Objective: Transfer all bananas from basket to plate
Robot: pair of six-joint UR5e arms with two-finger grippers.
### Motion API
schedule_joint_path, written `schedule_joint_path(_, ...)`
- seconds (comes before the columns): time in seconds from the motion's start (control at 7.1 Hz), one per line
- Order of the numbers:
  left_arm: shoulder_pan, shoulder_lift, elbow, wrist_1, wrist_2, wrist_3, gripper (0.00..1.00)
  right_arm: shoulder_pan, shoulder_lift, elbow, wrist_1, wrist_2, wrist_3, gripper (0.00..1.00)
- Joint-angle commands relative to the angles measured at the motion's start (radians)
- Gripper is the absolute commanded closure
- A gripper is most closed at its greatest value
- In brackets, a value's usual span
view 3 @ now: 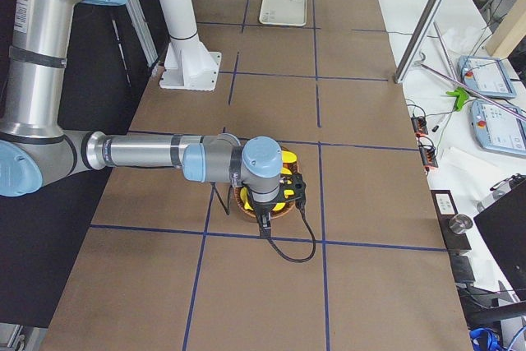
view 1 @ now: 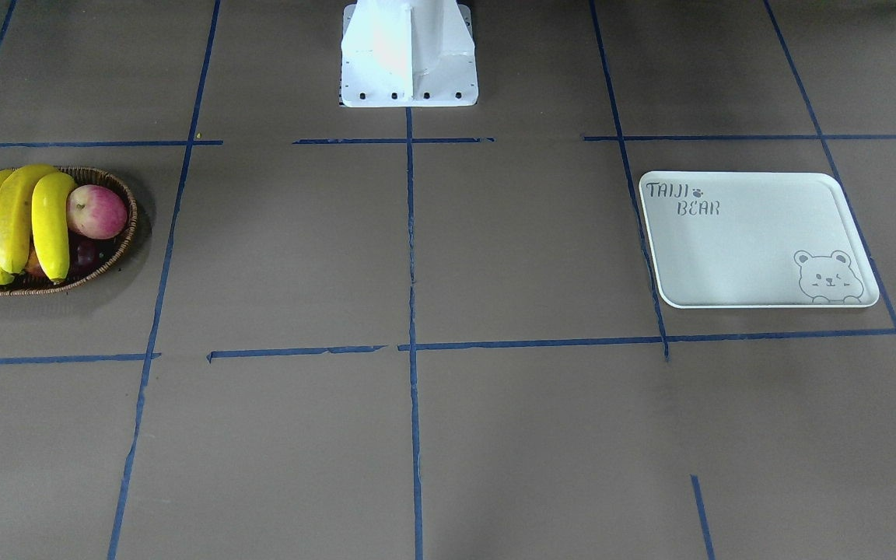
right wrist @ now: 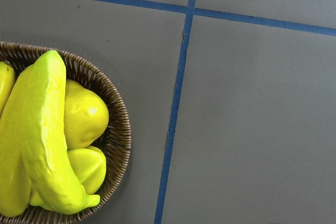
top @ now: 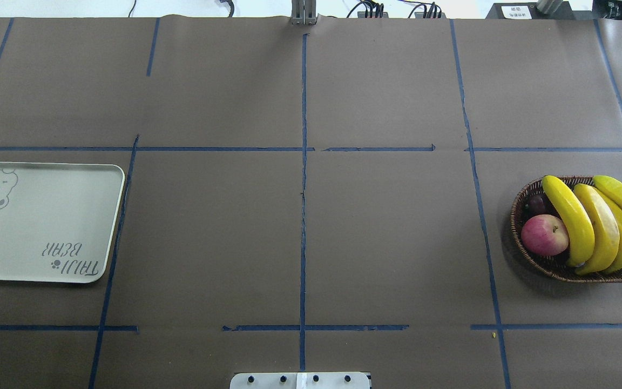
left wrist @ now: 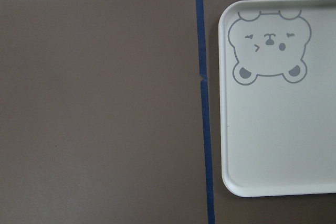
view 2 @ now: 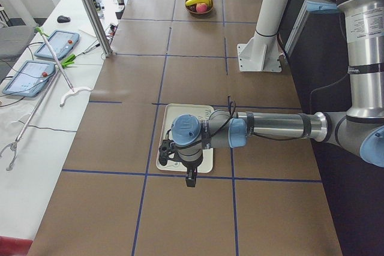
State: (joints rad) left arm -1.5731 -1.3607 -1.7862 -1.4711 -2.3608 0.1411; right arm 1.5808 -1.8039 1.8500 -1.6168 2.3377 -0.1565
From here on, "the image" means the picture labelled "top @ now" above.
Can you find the brown wicker basket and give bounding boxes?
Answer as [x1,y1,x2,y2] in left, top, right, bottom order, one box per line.
[503,178,622,284]

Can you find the black power strip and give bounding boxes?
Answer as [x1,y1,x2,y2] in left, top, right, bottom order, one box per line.
[347,1,389,19]

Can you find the dark red plum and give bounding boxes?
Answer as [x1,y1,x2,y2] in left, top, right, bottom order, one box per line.
[525,193,550,217]

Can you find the red apple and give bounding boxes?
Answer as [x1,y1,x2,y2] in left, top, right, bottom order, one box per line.
[520,214,570,257]

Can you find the pale green bear tray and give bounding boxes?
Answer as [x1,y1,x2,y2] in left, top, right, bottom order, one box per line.
[0,162,125,284]

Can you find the aluminium frame post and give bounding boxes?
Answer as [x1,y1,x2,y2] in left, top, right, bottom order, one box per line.
[290,0,318,25]

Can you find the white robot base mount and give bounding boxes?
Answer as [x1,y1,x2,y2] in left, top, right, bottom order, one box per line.
[229,371,372,388]

